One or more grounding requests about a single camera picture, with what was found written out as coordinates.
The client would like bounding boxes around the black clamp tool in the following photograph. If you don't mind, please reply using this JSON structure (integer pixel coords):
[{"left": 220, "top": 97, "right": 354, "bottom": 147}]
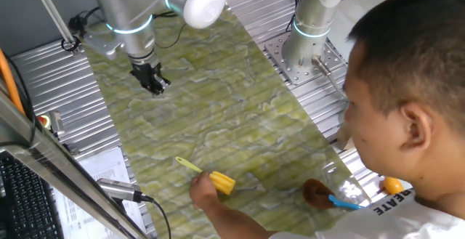
[{"left": 96, "top": 177, "right": 155, "bottom": 203}]

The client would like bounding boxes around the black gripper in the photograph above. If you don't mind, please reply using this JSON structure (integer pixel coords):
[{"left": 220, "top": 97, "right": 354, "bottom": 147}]
[{"left": 129, "top": 62, "right": 171, "bottom": 97}]

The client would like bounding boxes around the grey cable with metal connector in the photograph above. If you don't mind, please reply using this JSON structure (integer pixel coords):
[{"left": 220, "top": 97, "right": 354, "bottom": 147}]
[{"left": 311, "top": 55, "right": 349, "bottom": 102}]

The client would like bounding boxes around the thin grey metal rod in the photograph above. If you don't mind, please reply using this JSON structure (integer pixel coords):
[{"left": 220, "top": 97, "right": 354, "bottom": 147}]
[{"left": 27, "top": 0, "right": 79, "bottom": 51}]

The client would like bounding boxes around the person's left hand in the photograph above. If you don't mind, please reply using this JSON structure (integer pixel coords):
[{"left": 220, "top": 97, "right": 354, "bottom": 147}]
[{"left": 189, "top": 171, "right": 221, "bottom": 211}]

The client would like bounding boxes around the white t-shirt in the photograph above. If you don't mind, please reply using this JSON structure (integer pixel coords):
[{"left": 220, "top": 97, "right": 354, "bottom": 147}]
[{"left": 268, "top": 187, "right": 465, "bottom": 239}]

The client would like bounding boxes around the black device cable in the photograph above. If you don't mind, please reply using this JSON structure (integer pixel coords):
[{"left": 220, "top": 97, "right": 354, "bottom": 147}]
[{"left": 143, "top": 194, "right": 173, "bottom": 239}]

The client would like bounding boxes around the printed paper sheet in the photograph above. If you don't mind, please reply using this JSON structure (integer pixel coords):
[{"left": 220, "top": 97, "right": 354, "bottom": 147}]
[{"left": 53, "top": 146, "right": 148, "bottom": 239}]

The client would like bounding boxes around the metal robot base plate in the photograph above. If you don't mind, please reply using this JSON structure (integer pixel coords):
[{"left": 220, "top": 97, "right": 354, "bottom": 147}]
[{"left": 264, "top": 31, "right": 348, "bottom": 86}]

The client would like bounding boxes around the green marble pattern mat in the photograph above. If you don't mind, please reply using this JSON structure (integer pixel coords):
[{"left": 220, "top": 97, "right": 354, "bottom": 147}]
[{"left": 78, "top": 8, "right": 371, "bottom": 239}]

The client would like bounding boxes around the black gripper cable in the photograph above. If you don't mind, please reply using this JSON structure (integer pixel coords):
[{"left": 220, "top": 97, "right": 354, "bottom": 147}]
[{"left": 152, "top": 9, "right": 188, "bottom": 49}]

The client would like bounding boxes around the person's left forearm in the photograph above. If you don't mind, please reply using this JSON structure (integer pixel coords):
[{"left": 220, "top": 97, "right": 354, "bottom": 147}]
[{"left": 201, "top": 197, "right": 279, "bottom": 239}]

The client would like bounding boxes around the black keyboard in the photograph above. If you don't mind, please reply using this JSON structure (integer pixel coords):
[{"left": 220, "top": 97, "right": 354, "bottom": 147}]
[{"left": 0, "top": 151, "right": 65, "bottom": 239}]

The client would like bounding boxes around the black cable ring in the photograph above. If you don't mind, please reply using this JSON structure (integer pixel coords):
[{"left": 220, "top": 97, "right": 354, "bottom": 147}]
[{"left": 60, "top": 35, "right": 82, "bottom": 53}]

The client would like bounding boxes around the orange round object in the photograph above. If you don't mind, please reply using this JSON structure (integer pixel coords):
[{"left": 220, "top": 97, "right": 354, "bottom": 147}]
[{"left": 383, "top": 176, "right": 405, "bottom": 195}]

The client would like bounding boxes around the red emergency stop button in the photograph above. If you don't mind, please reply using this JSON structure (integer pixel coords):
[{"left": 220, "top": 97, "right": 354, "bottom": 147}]
[{"left": 36, "top": 110, "right": 66, "bottom": 137}]

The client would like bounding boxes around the brown brush blue handle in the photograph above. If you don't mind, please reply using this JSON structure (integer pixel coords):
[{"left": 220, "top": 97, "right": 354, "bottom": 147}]
[{"left": 302, "top": 178, "right": 364, "bottom": 211}]

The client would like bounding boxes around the aluminium frame profile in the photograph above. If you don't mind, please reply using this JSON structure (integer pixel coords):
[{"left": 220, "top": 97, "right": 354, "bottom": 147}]
[{"left": 0, "top": 86, "right": 150, "bottom": 239}]

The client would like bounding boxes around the orange hose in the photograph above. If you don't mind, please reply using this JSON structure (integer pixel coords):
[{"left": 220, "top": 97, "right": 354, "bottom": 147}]
[{"left": 0, "top": 48, "right": 26, "bottom": 116}]

